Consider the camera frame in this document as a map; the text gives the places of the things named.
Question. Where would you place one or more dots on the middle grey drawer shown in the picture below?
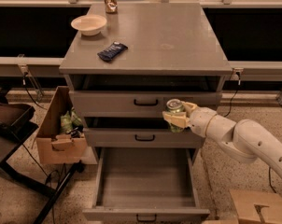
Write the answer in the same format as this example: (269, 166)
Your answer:
(142, 138)

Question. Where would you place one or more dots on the blue snack packet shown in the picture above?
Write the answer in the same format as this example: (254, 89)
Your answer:
(108, 54)

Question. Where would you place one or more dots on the grey drawer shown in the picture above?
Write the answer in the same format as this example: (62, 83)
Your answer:
(142, 138)
(134, 104)
(145, 185)

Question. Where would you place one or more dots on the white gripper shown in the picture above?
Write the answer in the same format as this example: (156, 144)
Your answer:
(199, 120)

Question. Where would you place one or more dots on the white bowl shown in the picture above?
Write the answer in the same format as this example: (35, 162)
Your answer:
(89, 24)

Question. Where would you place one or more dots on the top grey drawer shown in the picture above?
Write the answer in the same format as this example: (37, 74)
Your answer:
(134, 104)

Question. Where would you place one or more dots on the bottom grey drawer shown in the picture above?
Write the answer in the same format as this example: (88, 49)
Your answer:
(145, 185)

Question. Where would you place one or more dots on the black stand table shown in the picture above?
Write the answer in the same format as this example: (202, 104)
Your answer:
(9, 144)

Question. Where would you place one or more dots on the green soda can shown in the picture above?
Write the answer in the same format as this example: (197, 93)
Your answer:
(174, 106)

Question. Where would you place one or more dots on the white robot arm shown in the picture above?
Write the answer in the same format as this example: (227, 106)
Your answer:
(244, 141)

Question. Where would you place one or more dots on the cardboard box left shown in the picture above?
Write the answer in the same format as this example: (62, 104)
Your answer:
(55, 147)

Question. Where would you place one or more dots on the green chip bag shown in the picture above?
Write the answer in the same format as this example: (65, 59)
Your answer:
(70, 121)

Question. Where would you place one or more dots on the grey drawer cabinet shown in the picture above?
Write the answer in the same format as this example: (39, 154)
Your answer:
(171, 48)

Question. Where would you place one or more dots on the black tray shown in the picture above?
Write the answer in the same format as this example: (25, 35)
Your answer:
(13, 117)

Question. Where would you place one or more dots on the cardboard box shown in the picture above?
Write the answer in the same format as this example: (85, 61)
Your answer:
(254, 207)
(55, 147)

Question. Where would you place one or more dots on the cardboard box right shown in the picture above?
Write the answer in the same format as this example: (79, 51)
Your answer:
(254, 207)

